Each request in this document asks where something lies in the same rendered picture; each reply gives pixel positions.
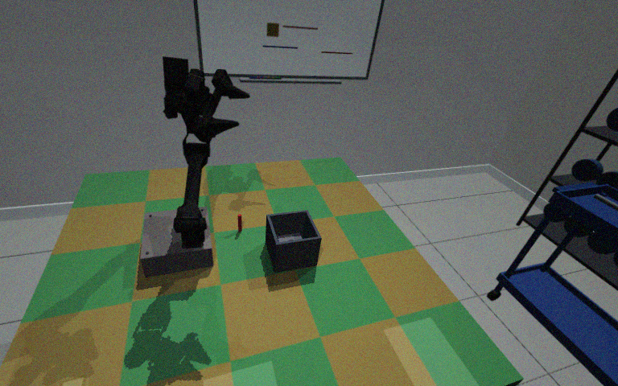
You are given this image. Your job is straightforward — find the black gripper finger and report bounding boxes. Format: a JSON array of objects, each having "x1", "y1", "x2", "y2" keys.
[
  {"x1": 203, "y1": 115, "x2": 239, "y2": 138},
  {"x1": 220, "y1": 75, "x2": 250, "y2": 99}
]

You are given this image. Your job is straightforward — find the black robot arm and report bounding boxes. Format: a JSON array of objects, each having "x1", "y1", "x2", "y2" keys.
[{"x1": 163, "y1": 56, "x2": 211, "y2": 248}]

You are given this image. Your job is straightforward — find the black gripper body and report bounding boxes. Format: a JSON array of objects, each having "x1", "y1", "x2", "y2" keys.
[{"x1": 181, "y1": 69, "x2": 233, "y2": 143}]

